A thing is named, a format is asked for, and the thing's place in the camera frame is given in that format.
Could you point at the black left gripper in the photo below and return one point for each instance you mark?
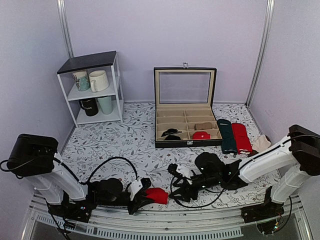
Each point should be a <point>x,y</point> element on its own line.
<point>137,204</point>

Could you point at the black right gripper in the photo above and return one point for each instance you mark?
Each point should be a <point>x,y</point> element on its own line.
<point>185,192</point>

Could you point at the red and beige sock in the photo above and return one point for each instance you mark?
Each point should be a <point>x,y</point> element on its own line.
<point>158,195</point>

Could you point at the black compartment storage box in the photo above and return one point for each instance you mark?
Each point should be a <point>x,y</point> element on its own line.
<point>183,97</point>

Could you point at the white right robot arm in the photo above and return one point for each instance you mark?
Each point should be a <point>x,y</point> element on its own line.
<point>300,149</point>

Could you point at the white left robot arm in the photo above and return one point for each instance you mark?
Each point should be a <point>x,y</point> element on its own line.
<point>37,159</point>

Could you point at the rolled black sock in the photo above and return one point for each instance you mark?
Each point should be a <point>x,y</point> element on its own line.
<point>171,134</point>

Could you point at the rolled red sock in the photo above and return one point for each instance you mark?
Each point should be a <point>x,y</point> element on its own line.
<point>201,135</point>

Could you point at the rolled brown sock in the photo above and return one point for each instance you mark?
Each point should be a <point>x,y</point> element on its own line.
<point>205,126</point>

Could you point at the dark green sock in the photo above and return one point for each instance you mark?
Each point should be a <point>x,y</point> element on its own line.
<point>228,145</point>

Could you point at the red sock with white band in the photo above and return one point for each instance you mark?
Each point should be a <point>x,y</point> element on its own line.
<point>242,140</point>

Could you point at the cream and brown sock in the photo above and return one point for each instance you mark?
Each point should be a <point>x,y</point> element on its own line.
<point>260,145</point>

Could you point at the light green tumbler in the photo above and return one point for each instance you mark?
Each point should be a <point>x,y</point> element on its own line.
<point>105,104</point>

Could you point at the black mug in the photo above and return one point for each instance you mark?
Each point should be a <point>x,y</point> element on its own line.
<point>89,105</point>

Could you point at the white mug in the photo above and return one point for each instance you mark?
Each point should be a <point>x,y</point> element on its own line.
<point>98,80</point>

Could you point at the white shelf with black top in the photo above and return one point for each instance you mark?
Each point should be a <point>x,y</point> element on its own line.
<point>107,61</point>

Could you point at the teal patterned mug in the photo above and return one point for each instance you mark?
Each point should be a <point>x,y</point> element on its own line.
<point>81,79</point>

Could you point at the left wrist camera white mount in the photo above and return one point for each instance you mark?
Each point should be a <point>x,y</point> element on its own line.
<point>134,188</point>

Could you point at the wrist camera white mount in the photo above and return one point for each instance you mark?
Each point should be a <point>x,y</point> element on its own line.
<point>184,171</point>
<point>134,188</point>

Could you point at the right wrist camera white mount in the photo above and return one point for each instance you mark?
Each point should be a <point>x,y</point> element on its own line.
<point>184,171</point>

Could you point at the aluminium front frame rail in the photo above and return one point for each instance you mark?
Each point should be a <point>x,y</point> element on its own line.
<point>108,223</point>

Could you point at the right metal corner post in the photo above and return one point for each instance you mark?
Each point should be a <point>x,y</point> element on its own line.
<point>262,49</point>

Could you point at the metal corner post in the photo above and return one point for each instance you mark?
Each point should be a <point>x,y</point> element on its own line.
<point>262,49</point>
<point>64,27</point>

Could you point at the left metal corner post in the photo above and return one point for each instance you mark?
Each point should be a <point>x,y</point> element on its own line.
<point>64,27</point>

